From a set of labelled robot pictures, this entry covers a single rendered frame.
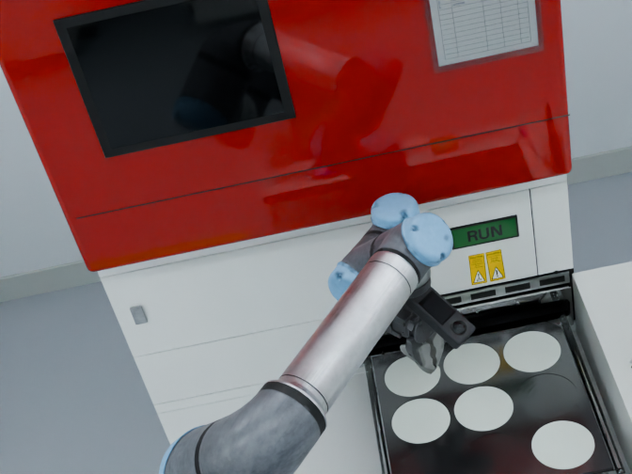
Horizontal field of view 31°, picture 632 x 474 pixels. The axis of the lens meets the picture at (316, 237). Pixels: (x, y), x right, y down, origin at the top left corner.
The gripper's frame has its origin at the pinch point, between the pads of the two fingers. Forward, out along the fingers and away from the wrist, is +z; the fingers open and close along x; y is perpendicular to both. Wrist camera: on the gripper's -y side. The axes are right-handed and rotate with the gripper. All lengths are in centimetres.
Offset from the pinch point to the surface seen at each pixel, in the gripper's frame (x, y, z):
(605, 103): -163, 76, 67
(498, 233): -21.7, 1.0, -14.1
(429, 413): 5.1, -2.3, 5.2
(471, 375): -5.8, -2.9, 5.2
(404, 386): 2.8, 5.3, 5.1
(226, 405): 20.2, 37.6, 14.6
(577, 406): -10.1, -21.9, 5.1
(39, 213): -23, 197, 63
